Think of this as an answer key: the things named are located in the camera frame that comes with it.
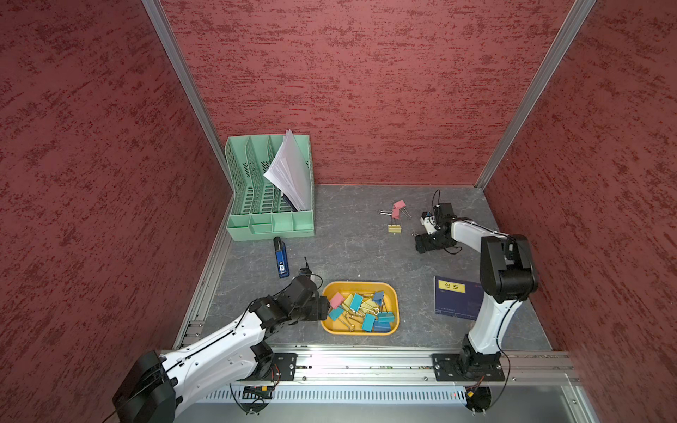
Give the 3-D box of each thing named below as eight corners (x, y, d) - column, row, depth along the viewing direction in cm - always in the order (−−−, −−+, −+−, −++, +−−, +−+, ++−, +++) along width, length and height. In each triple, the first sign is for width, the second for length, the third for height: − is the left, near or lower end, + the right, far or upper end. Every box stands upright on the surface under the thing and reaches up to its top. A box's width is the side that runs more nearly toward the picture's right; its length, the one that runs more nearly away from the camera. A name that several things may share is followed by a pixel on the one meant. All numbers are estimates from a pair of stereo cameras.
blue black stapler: (280, 278, 93) (278, 273, 90) (275, 243, 103) (273, 237, 99) (291, 275, 94) (289, 270, 91) (285, 241, 104) (283, 235, 100)
